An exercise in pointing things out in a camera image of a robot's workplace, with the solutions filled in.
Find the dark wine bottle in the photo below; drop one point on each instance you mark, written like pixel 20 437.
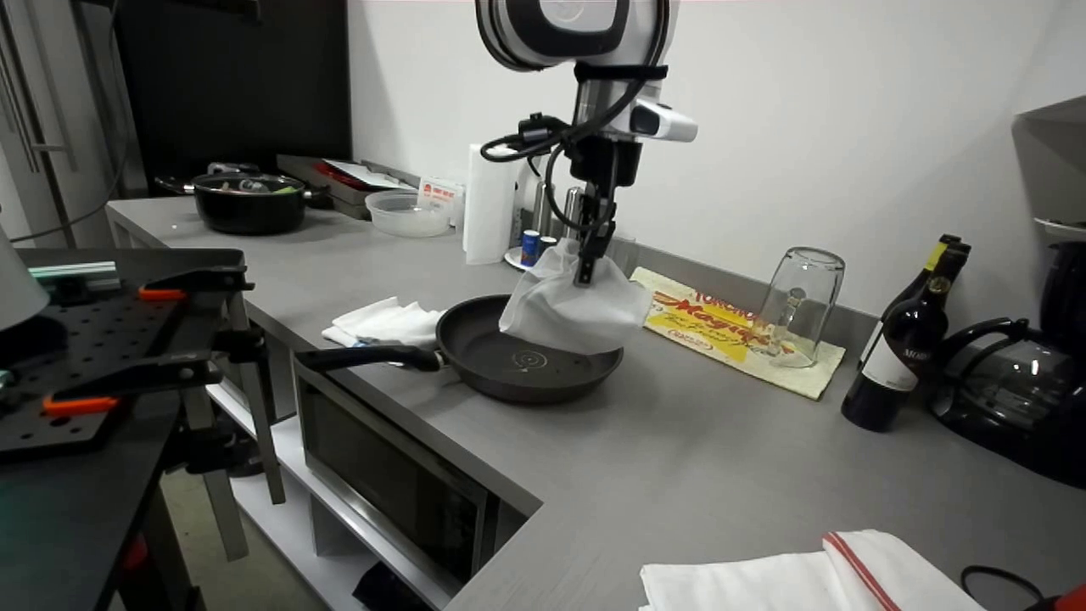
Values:
pixel 900 352

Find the red object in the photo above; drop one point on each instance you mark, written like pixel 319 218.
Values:
pixel 1072 600

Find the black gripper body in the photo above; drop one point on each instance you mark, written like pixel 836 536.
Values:
pixel 604 171

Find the folded white cloth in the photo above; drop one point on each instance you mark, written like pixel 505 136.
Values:
pixel 378 322

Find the small blue jar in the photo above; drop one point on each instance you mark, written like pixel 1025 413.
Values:
pixel 531 247

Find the white dish cloth blue stripes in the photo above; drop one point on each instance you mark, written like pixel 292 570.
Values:
pixel 579 312

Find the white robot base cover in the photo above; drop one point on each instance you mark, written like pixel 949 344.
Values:
pixel 17 290

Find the clear glass mug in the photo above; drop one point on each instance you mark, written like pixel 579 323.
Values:
pixel 803 299

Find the white packet red label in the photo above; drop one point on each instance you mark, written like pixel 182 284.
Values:
pixel 442 196

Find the black frying pan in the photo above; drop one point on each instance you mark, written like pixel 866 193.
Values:
pixel 510 360

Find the grey black coffee maker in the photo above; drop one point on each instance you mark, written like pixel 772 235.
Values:
pixel 1063 158

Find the white cloth red stripe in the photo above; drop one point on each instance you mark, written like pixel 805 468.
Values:
pixel 769 579

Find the black bowl on counter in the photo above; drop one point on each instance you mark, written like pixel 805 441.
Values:
pixel 250 201

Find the black perforated board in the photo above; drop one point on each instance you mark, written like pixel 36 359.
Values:
pixel 95 341

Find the flat grey box red print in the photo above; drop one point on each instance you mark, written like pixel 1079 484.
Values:
pixel 340 181

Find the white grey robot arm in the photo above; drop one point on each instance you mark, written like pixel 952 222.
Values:
pixel 572 29

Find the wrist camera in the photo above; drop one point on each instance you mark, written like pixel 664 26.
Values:
pixel 664 119

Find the yellow mat red print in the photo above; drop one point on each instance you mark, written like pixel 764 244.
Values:
pixel 724 333

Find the black wall panel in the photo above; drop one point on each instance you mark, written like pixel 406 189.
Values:
pixel 231 88

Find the steel microwave oven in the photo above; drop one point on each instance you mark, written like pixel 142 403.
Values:
pixel 378 477

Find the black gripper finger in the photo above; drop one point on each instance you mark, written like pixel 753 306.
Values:
pixel 608 232
pixel 588 244

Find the clear plastic container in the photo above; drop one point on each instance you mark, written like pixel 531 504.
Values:
pixel 408 214

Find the steel shaker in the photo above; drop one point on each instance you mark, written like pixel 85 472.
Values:
pixel 572 209
pixel 543 214

